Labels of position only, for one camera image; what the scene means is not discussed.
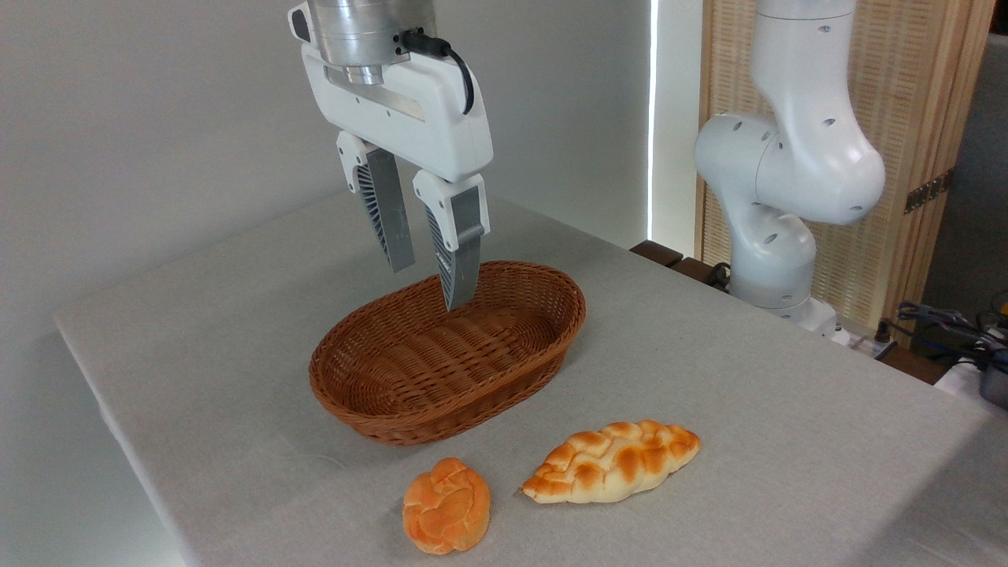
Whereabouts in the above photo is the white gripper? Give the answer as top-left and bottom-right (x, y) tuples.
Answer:
(302, 46), (495, 312)

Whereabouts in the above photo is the long braided bread loaf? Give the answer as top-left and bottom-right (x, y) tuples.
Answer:
(520, 420), (702, 505)

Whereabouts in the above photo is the brown wicker oval basket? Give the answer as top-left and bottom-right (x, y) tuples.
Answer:
(309, 261), (587, 447)

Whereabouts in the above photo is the round orange bread bun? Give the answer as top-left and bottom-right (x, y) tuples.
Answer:
(402, 458), (491, 556)

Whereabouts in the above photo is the silver wrist flange cylinder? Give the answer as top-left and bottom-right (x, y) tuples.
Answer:
(307, 0), (438, 86)

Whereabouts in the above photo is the grey tablecloth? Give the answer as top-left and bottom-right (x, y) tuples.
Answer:
(54, 169), (1008, 567)

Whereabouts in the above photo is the dark metal screen hinge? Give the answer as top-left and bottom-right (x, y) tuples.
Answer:
(904, 169), (955, 215)

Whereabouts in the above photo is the bamboo folding screen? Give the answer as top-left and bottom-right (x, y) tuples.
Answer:
(697, 0), (997, 332)

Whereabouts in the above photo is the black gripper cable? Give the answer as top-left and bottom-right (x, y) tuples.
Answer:
(402, 29), (476, 116)

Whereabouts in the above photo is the black and blue cable bundle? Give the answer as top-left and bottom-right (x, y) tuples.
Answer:
(894, 301), (1008, 371)

